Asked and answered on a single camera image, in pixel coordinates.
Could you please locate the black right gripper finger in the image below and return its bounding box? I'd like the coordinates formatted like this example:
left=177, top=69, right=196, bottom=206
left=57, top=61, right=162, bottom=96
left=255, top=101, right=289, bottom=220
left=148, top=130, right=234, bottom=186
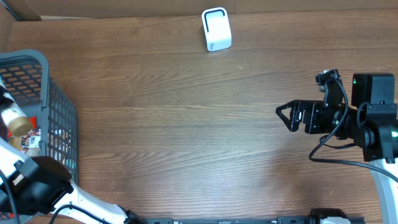
left=275, top=100, right=300, bottom=112
left=275, top=107, right=299, bottom=132

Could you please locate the orange spaghetti package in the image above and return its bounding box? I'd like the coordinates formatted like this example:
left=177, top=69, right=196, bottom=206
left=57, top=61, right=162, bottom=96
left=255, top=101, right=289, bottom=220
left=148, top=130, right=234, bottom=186
left=8, top=116, right=41, bottom=157

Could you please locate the white tube with gold cap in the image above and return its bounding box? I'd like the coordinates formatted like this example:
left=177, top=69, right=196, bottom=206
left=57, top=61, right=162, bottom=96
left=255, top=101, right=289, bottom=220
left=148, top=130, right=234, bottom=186
left=1, top=80, right=33, bottom=136

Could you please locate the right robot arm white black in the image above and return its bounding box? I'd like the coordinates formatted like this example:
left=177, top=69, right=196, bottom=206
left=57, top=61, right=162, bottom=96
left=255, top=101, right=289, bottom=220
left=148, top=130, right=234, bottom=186
left=275, top=69, right=397, bottom=223

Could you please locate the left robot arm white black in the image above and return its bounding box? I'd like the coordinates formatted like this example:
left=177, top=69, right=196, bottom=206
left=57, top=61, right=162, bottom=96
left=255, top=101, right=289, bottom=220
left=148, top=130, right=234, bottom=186
left=1, top=139, right=146, bottom=224

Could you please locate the white barcode scanner stand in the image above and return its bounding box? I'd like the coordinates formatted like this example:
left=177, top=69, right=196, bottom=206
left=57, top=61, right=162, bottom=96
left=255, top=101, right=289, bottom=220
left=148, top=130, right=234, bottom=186
left=201, top=7, right=232, bottom=52

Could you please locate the grey plastic shopping basket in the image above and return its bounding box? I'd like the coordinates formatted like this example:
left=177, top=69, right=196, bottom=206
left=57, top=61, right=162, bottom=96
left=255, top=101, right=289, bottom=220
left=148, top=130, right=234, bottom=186
left=1, top=49, right=79, bottom=183

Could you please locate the black rail at table edge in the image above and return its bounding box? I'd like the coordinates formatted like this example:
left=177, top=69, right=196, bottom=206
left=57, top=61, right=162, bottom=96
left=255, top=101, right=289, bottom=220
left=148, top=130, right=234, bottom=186
left=145, top=208, right=366, bottom=224

